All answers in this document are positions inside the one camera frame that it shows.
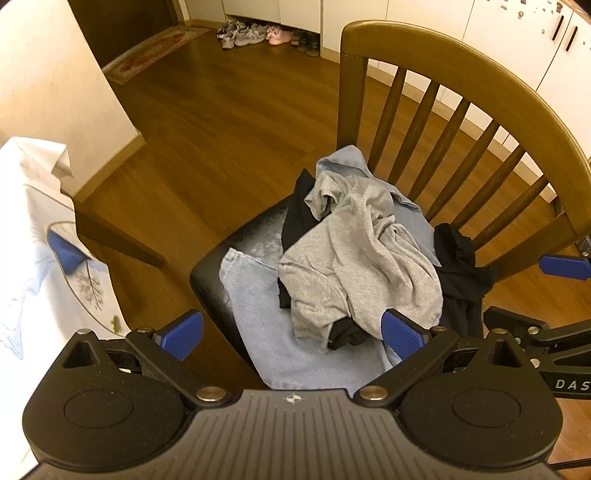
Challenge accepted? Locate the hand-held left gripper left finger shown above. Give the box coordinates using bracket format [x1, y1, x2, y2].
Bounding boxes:
[60, 310, 234, 409]

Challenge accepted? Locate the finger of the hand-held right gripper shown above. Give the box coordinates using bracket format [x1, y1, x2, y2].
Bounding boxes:
[482, 306, 591, 370]
[539, 253, 591, 281]

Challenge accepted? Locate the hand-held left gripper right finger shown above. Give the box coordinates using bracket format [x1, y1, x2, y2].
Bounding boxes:
[353, 308, 532, 409]

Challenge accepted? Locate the grey sweater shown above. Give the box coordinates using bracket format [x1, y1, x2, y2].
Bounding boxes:
[277, 172, 444, 340]

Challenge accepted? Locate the black garment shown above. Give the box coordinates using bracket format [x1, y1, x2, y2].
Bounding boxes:
[276, 168, 370, 350]
[433, 223, 498, 340]

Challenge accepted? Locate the wooden table leg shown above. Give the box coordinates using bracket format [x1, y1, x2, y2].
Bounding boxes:
[74, 198, 167, 269]

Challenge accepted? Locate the white printed tablecloth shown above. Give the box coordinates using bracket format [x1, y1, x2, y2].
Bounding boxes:
[0, 136, 132, 480]

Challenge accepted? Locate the wooden chair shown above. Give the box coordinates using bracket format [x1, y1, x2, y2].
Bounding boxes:
[190, 19, 591, 385]

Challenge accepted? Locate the patterned rug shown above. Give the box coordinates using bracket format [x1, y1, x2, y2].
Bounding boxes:
[102, 25, 211, 86]

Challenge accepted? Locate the row of shoes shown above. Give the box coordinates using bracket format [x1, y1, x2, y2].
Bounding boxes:
[216, 18, 322, 57]

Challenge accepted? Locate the dark wooden door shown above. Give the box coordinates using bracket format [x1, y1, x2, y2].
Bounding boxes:
[68, 0, 180, 70]

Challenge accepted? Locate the white shoe cabinet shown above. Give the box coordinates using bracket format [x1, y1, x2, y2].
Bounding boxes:
[223, 0, 389, 63]

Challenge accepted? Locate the white cabinet with black handles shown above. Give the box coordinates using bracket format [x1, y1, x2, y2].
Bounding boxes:
[388, 0, 591, 160]

